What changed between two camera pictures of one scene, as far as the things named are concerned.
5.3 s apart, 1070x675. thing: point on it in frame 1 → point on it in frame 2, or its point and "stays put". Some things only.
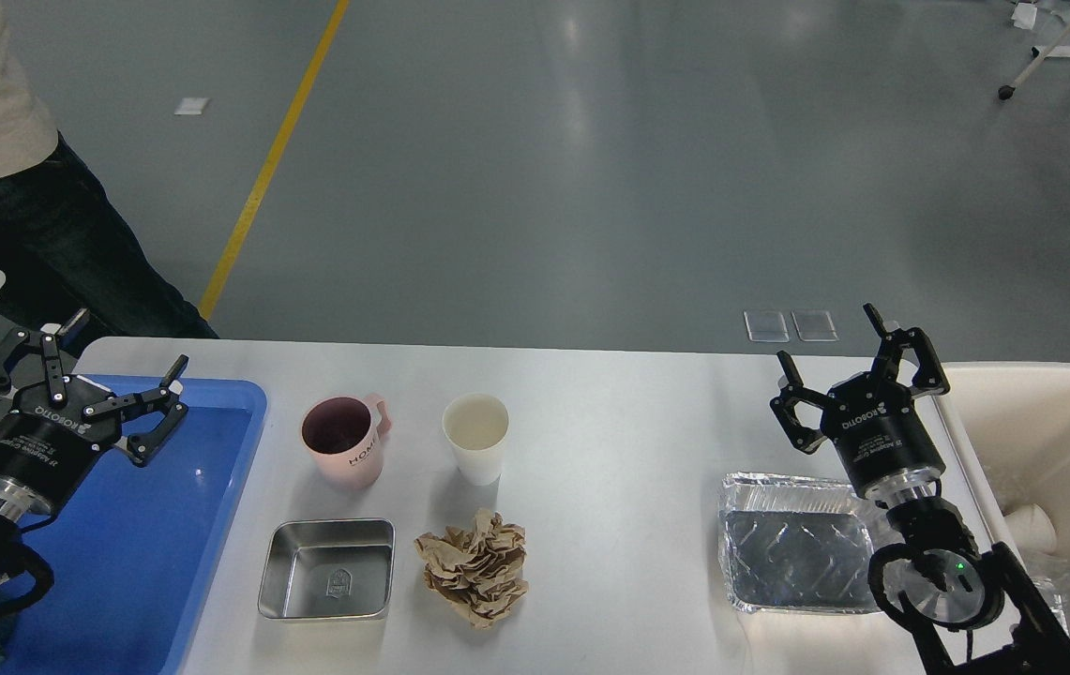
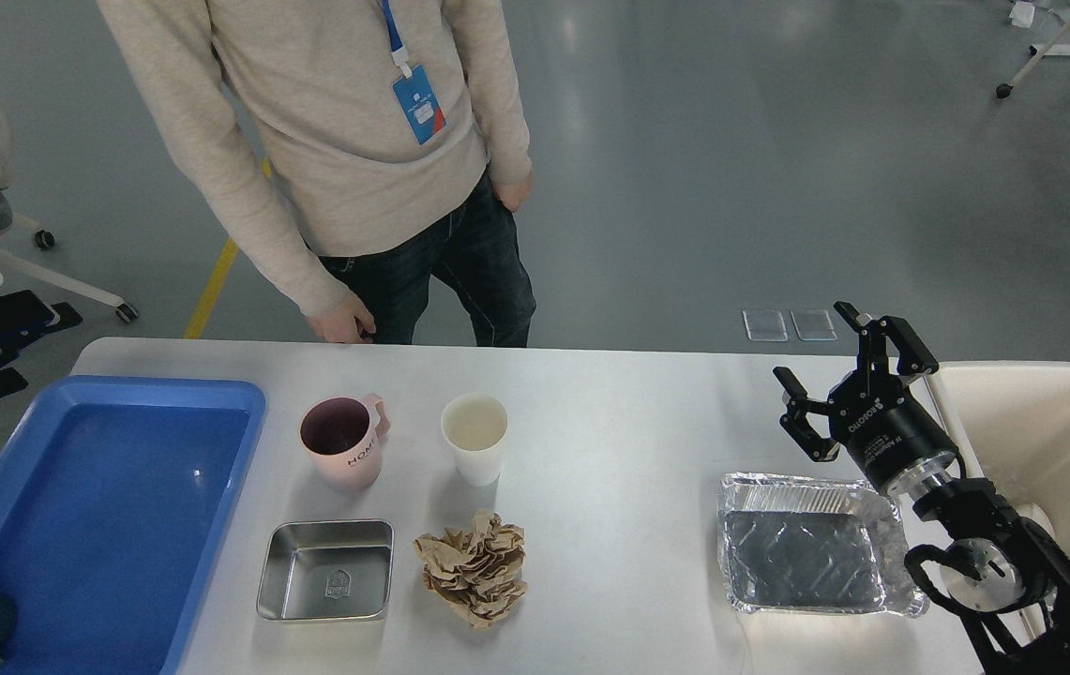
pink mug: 344,435 stays put
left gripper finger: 165,398 → 9,318
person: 10,194 → 372,145
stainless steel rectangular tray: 327,568 stays put
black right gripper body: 885,444 stays put
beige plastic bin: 1060,436 stays put
